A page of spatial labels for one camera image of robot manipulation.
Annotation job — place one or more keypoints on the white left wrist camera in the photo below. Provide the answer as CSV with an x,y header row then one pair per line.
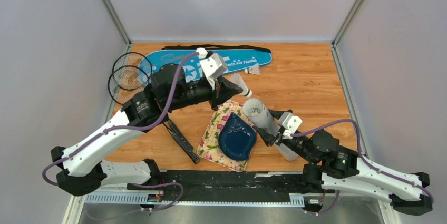
x,y
213,66

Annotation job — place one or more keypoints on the black badminton racket upper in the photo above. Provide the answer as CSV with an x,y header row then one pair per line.
x,y
134,59

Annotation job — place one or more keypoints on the grey shuttlecock tube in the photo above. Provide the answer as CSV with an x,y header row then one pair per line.
x,y
265,121

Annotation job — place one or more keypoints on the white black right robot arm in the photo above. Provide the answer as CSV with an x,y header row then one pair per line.
x,y
331,166

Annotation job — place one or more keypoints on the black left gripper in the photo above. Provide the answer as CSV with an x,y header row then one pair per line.
x,y
224,89

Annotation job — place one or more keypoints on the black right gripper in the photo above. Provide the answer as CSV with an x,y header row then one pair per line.
x,y
268,139

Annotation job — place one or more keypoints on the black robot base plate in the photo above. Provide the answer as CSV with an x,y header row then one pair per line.
x,y
230,186

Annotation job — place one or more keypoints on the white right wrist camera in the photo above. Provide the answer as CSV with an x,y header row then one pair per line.
x,y
290,123

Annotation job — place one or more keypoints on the blue leaf-shaped plate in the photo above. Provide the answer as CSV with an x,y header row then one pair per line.
x,y
237,138

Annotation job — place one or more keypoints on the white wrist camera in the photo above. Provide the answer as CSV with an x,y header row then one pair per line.
x,y
213,66
290,123

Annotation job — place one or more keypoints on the black badminton racket lower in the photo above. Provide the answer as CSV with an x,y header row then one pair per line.
x,y
126,81

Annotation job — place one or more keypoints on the black badminton racket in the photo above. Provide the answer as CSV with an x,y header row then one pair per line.
x,y
126,81
134,59

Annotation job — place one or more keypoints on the white shuttlecock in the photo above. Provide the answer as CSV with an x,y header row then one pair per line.
x,y
255,69
252,107
238,80

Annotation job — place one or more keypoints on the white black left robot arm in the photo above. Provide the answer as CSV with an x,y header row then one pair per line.
x,y
83,168

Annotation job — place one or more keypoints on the floral rectangular tray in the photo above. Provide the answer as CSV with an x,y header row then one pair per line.
x,y
208,147

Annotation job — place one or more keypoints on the aluminium frame rail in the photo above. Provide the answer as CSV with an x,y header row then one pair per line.
x,y
165,195

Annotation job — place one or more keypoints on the blue sport racket bag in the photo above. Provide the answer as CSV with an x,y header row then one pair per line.
x,y
237,58

